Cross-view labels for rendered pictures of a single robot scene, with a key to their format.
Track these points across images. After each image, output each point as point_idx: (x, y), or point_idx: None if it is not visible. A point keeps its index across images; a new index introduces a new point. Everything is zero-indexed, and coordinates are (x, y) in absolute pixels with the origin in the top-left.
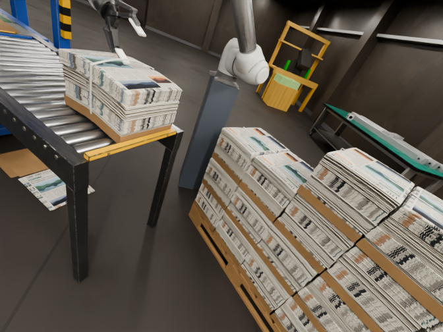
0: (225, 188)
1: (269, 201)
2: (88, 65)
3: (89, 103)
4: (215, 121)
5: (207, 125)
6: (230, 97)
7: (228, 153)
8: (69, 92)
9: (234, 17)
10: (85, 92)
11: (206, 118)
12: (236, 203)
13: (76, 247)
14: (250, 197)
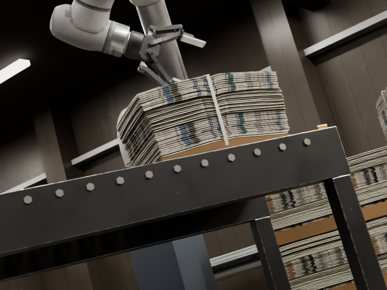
0: (341, 256)
1: None
2: (203, 79)
3: (222, 128)
4: (190, 239)
5: (187, 252)
6: None
7: (296, 205)
8: (170, 148)
9: (163, 54)
10: (203, 123)
11: (179, 240)
12: (379, 247)
13: None
14: (383, 212)
